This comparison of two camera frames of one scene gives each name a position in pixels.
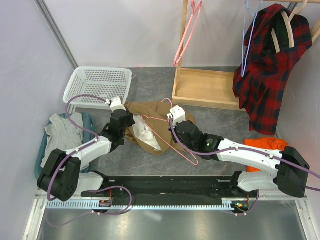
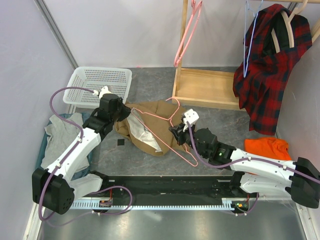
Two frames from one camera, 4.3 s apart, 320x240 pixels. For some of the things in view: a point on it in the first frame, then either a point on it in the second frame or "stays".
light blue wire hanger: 246,8 stays
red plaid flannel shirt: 276,39 stays
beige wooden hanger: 289,31 stays
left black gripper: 131,121 to 126,110
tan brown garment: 149,126 stays
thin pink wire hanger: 167,98 to 133,109
